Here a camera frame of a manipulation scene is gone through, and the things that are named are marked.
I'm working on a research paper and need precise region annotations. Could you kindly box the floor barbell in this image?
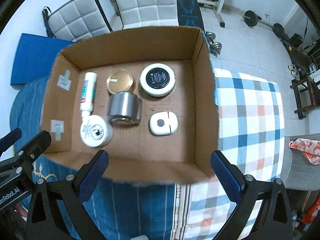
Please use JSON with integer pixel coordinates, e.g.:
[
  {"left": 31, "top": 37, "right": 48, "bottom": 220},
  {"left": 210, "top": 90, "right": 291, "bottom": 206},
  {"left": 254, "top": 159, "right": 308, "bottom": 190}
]
[{"left": 243, "top": 10, "right": 285, "bottom": 38}]

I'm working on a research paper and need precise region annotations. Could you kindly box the white quilted chair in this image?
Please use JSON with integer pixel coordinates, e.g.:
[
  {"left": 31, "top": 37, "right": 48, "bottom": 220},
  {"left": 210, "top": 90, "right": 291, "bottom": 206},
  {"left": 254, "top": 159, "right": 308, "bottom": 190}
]
[
  {"left": 116, "top": 0, "right": 179, "bottom": 29},
  {"left": 42, "top": 0, "right": 113, "bottom": 42}
]

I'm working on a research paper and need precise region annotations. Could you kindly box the gold round tin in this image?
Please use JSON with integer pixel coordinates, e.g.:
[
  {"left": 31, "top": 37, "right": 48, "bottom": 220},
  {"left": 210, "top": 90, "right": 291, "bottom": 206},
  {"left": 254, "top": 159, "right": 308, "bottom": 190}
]
[{"left": 106, "top": 69, "right": 136, "bottom": 95}]

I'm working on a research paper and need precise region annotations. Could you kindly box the black blue weight bench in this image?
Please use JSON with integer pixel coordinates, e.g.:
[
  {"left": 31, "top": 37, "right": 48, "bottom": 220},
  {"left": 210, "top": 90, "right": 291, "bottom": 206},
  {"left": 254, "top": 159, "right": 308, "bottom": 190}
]
[{"left": 177, "top": 0, "right": 204, "bottom": 31}]

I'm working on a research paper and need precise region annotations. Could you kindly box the dark wooden chair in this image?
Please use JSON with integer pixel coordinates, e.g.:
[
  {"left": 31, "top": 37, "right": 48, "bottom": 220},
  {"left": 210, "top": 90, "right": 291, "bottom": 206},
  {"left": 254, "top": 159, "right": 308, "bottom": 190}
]
[{"left": 290, "top": 75, "right": 319, "bottom": 120}]

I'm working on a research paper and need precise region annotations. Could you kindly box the small white cylinder bottle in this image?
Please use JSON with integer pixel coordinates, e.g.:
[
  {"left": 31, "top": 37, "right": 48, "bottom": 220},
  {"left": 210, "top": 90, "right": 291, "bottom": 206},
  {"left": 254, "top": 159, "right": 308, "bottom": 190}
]
[{"left": 130, "top": 235, "right": 149, "bottom": 240}]

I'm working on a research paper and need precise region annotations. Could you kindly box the blue foam cushion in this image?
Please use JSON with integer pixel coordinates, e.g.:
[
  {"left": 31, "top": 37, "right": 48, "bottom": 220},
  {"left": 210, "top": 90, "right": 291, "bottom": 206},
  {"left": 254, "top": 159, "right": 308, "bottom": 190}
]
[{"left": 10, "top": 33, "right": 73, "bottom": 86}]

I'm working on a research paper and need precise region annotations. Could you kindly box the grey chair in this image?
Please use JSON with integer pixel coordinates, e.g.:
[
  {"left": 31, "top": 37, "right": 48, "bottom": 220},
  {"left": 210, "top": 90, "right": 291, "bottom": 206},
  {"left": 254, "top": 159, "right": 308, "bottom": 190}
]
[{"left": 280, "top": 133, "right": 319, "bottom": 191}]

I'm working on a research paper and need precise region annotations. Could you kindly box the silver tape roll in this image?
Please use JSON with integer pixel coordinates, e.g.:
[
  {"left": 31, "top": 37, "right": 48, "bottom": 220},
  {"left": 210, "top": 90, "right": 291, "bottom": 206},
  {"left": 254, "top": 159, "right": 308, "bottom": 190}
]
[{"left": 107, "top": 92, "right": 143, "bottom": 125}]

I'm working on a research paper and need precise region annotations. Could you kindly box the orange white cloth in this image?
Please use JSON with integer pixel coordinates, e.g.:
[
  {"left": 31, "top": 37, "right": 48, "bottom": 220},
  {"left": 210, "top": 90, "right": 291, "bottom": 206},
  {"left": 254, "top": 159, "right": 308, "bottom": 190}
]
[{"left": 289, "top": 138, "right": 320, "bottom": 165}]

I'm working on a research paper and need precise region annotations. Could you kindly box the white barbell rack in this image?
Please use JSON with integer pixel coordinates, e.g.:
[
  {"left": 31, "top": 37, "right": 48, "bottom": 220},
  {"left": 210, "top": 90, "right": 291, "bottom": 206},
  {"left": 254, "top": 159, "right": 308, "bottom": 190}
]
[{"left": 195, "top": 0, "right": 232, "bottom": 29}]

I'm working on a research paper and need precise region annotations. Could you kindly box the white glue tube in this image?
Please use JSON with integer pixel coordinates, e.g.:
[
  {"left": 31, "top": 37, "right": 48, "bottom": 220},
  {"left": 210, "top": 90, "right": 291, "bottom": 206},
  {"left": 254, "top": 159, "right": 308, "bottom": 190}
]
[{"left": 80, "top": 72, "right": 97, "bottom": 120}]

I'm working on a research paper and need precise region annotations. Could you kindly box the white floss case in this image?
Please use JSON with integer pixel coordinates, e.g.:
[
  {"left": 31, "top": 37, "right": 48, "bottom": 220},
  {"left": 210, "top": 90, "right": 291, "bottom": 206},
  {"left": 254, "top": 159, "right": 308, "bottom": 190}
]
[{"left": 149, "top": 111, "right": 178, "bottom": 136}]

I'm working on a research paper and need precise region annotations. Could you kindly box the left white quilted chair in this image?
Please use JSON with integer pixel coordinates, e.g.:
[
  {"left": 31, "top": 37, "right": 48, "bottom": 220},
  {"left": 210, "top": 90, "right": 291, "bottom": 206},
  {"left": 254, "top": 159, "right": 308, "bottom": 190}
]
[{"left": 42, "top": 0, "right": 113, "bottom": 42}]

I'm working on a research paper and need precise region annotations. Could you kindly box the open cardboard box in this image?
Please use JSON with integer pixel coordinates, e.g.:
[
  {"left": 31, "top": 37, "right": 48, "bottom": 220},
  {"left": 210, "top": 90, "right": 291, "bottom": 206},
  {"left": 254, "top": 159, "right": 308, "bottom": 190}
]
[{"left": 41, "top": 27, "right": 219, "bottom": 183}]

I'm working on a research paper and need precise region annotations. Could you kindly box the blue striped blanket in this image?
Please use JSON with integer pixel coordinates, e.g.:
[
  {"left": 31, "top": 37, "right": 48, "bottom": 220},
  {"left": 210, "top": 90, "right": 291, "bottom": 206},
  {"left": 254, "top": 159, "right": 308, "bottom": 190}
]
[{"left": 10, "top": 77, "right": 175, "bottom": 239}]

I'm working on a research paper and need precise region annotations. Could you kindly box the chrome dumbbell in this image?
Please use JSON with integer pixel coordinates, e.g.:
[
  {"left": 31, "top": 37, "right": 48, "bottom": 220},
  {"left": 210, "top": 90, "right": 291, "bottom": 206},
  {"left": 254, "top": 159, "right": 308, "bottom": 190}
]
[{"left": 205, "top": 31, "right": 222, "bottom": 56}]

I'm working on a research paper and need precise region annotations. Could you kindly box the plaid checkered blanket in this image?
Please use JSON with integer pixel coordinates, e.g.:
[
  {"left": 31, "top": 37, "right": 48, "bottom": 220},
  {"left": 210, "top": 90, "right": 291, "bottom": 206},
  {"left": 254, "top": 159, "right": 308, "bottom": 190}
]
[{"left": 170, "top": 68, "right": 285, "bottom": 239}]

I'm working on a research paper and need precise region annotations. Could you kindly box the white jar black lid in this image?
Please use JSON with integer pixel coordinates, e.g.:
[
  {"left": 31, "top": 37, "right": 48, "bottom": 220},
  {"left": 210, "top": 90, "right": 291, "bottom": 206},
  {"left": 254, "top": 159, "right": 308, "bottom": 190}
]
[{"left": 139, "top": 63, "right": 176, "bottom": 98}]

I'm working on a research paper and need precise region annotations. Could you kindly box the right white quilted chair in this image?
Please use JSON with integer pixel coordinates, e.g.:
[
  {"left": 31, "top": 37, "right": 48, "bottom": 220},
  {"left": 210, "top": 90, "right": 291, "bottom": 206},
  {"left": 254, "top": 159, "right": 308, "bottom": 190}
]
[{"left": 116, "top": 0, "right": 179, "bottom": 29}]

